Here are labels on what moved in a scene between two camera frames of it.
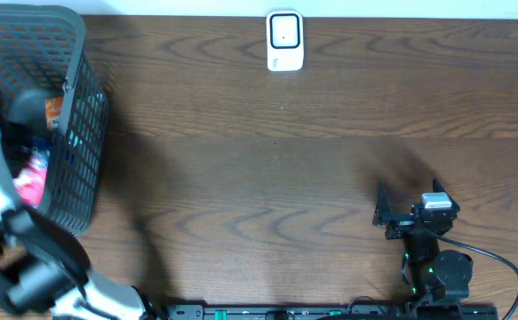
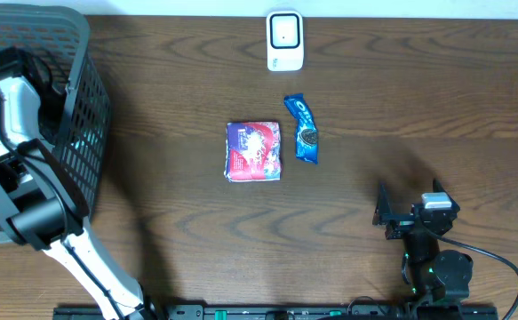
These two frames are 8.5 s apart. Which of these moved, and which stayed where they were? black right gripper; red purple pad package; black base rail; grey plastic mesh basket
Moved: red purple pad package
Stayed: black base rail; grey plastic mesh basket; black right gripper
